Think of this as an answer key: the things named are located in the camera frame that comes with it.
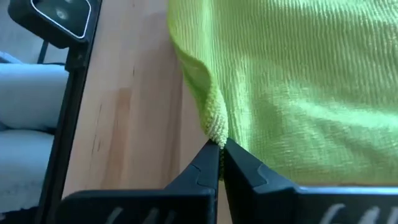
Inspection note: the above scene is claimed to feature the black table-level camera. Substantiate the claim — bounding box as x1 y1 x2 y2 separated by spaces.
7 0 103 50

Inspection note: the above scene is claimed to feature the white textured fabric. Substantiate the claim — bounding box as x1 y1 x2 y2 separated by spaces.
0 51 70 215

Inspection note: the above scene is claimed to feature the black camera cable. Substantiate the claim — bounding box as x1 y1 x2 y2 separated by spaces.
37 40 50 65

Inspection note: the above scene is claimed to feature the lime green microfiber towel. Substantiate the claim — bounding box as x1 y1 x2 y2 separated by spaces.
167 0 398 187

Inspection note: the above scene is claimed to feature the black aluminium table frame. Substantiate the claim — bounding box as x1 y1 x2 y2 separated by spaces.
33 0 104 224

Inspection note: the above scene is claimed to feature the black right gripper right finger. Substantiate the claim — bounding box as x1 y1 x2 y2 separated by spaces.
223 138 398 224

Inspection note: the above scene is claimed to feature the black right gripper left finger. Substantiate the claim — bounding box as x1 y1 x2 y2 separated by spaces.
55 139 220 224

